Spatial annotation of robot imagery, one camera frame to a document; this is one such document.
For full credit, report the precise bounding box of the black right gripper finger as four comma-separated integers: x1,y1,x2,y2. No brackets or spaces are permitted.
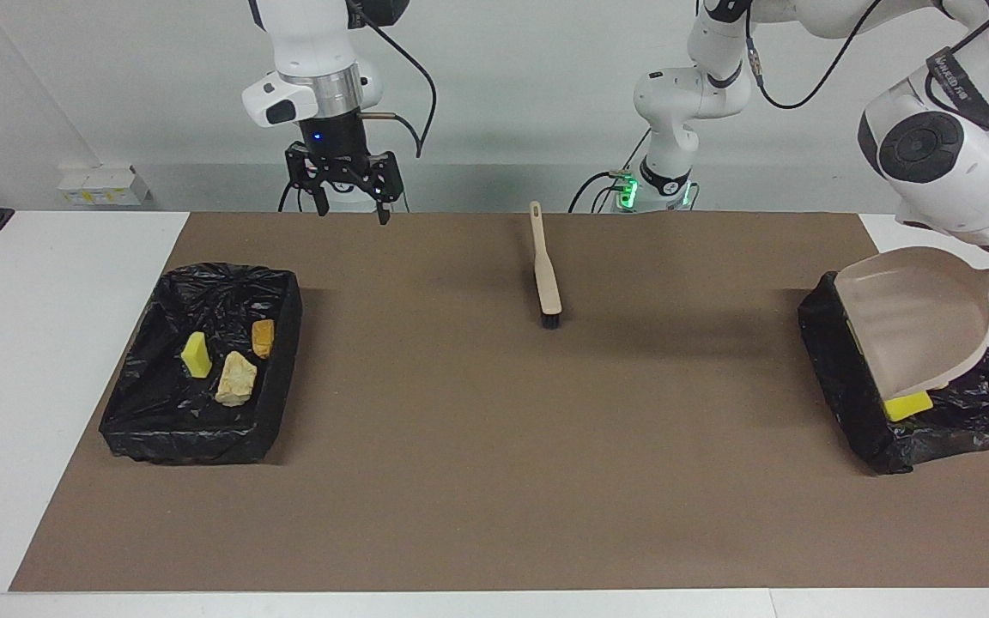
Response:
285,142,330,218
364,151,403,227

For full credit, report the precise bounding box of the beige plastic dustpan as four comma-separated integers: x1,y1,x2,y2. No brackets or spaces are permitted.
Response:
834,246,989,403

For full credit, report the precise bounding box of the beige hand brush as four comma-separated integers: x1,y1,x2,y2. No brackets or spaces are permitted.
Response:
528,201,564,330

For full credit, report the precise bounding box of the large yellow sponge piece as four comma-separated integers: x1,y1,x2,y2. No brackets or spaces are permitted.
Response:
883,390,936,423

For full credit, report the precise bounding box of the small curved yellow sponge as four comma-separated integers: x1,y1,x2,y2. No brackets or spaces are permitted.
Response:
182,331,213,379

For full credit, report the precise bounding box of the large pale bread chunk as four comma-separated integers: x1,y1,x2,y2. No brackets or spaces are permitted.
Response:
215,352,259,408

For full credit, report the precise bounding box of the black bag-lined bin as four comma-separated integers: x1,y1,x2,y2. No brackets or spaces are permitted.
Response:
98,263,304,466
797,271,989,475

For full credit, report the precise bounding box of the brown table mat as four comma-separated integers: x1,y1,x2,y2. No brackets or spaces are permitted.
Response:
9,212,989,593

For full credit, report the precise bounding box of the black left base cable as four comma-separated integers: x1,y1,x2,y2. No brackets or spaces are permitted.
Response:
567,170,633,214

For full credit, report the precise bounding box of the white wall socket box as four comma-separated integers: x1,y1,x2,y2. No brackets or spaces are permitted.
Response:
58,165,152,207

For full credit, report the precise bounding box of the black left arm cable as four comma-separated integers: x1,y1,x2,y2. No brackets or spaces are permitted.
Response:
743,0,989,147

